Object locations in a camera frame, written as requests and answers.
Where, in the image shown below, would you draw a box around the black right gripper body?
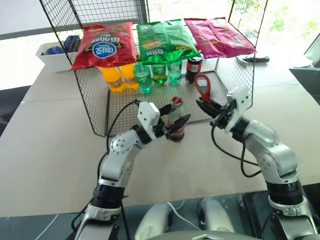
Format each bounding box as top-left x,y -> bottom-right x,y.
209,99 -> 237,130

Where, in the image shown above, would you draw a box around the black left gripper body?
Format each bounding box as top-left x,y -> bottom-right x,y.
152,123 -> 174,139

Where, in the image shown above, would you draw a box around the glass bottle with red cap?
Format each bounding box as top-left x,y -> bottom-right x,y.
165,96 -> 186,143

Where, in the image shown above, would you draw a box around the red bottle opener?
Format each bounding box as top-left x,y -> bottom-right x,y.
194,73 -> 214,105

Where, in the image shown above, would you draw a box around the green soda bottle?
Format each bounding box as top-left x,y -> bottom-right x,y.
151,63 -> 168,86
166,59 -> 184,85
133,62 -> 155,95

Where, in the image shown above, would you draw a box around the dark cola bottle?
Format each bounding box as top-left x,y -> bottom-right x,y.
185,56 -> 204,84

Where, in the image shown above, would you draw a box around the orange soda bottle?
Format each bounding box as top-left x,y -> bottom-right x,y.
119,64 -> 140,91
99,65 -> 125,94

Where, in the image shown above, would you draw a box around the green chips bag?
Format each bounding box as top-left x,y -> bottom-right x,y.
164,19 -> 203,62
135,21 -> 176,66

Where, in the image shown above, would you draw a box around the magenta chips bag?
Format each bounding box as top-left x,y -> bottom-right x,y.
183,17 -> 227,60
208,17 -> 258,58

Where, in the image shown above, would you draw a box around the red chips bag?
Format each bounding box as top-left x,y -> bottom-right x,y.
70,21 -> 137,71

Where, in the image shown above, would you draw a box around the black side furniture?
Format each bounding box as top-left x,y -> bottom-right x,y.
288,65 -> 320,106

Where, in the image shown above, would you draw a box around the grey rounded shape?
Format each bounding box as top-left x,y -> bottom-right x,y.
198,198 -> 236,236
135,202 -> 176,240

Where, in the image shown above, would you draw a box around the grey screen device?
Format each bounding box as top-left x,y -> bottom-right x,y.
302,32 -> 320,68

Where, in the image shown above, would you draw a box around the dark robot torso cover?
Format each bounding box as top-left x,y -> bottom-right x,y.
159,230 -> 253,240

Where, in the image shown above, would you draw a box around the dark blue box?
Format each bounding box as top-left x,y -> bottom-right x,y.
63,35 -> 82,54

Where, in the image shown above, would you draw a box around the white plastic bin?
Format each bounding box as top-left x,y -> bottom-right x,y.
35,42 -> 81,74

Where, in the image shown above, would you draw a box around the blue round object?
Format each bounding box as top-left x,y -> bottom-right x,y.
44,46 -> 66,56

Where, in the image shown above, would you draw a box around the dark seat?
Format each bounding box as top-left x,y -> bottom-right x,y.
0,85 -> 33,137

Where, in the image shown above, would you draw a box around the black wire rack shelf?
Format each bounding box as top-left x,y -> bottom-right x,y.
38,0 -> 270,137

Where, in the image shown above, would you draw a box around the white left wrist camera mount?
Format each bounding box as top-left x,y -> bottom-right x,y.
137,101 -> 161,140

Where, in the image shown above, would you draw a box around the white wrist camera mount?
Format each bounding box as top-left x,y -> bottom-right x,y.
223,85 -> 251,135
137,101 -> 161,140

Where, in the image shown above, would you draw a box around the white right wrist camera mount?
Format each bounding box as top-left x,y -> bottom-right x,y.
223,85 -> 251,135

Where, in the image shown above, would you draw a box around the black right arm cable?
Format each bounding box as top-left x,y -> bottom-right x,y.
210,123 -> 262,179

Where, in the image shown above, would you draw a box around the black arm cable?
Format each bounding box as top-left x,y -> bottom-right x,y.
210,123 -> 262,179
96,99 -> 141,181

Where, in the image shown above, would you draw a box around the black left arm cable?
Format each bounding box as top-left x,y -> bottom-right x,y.
96,99 -> 141,181

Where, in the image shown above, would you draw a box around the black handled tool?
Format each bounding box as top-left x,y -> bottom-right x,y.
235,55 -> 270,67

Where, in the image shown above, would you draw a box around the white thin cable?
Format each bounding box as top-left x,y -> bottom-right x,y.
165,200 -> 201,232

